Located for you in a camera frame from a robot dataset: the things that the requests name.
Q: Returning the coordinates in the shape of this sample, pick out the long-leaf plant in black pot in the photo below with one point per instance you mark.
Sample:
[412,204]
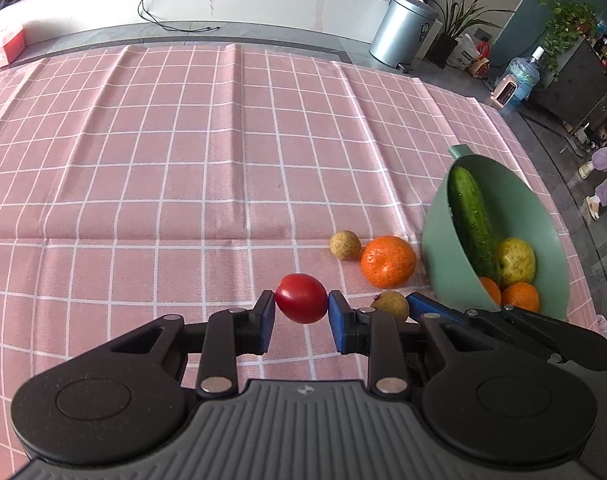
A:
[453,25]

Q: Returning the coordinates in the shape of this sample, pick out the yellow-green apple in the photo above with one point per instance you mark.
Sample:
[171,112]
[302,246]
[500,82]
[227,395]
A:
[516,262]

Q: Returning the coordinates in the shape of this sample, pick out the green pothos plant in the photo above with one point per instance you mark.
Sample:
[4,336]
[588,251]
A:
[566,25]

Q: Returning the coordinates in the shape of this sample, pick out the silver pedal trash can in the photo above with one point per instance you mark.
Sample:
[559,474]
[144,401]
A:
[403,30]

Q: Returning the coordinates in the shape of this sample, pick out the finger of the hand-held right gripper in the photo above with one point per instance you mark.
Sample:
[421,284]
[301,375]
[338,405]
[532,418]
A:
[433,306]

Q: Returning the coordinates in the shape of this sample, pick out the red and white box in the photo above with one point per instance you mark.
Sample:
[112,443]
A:
[3,47]

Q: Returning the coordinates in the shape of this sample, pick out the red gift bag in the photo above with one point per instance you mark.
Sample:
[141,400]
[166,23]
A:
[481,62]

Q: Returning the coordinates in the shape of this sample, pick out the pink checked tablecloth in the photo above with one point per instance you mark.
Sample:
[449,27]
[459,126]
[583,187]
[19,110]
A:
[158,170]

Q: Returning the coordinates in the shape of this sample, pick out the blue water bottle with pump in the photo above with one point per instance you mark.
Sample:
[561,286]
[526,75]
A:
[524,77]

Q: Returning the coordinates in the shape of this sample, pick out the small brown kiwi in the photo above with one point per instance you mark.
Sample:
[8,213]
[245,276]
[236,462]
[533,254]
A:
[389,304]
[345,245]

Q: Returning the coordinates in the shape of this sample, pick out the white plastic bag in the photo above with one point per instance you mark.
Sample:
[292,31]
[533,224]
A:
[462,52]

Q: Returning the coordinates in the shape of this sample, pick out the green colander bowl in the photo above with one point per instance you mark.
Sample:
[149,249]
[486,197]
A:
[533,210]

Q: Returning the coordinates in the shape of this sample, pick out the dark grey cabinet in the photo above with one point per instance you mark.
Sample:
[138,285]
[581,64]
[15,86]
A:
[573,90]

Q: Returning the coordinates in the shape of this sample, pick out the orange mandarin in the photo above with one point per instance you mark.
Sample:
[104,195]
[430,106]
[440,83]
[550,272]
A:
[491,290]
[387,261]
[521,297]

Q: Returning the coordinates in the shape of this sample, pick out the green cucumber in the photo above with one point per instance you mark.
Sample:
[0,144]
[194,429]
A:
[473,220]

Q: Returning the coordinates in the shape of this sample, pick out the red tomato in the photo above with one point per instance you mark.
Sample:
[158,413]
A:
[301,298]

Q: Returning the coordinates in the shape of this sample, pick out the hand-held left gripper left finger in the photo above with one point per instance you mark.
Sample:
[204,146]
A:
[267,322]

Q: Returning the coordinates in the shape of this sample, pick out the small pink space heater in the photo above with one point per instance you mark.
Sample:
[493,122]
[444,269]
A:
[504,92]

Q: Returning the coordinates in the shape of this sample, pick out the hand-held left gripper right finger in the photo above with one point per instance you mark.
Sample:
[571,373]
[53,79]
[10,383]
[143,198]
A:
[337,322]

